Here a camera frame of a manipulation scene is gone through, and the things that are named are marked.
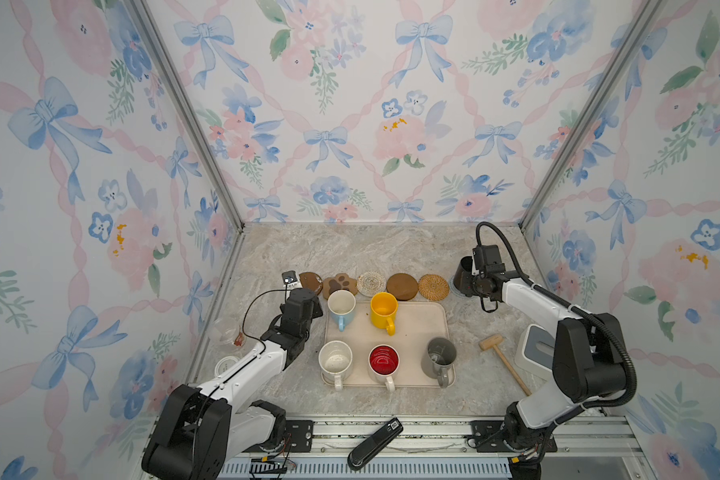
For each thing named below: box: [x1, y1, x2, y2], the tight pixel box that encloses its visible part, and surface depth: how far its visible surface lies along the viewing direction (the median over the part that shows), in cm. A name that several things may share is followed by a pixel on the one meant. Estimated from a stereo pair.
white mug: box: [318, 340, 353, 391], surface depth 81 cm
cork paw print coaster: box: [322, 273, 357, 300], surface depth 105 cm
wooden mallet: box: [479, 334, 532, 397], surface depth 90 cm
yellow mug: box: [370, 292, 399, 336], surface depth 91 cm
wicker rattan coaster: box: [418, 274, 450, 302], surface depth 105 cm
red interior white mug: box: [368, 344, 401, 393], surface depth 81 cm
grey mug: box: [421, 337, 457, 388], surface depth 80 cm
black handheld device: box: [347, 417, 404, 471], surface depth 72 cm
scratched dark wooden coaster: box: [299, 272, 323, 296], surface depth 105 cm
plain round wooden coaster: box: [386, 273, 419, 301], surface depth 105 cm
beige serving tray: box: [320, 300, 456, 393], surface depth 88 cm
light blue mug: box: [327, 289, 357, 332], surface depth 90 cm
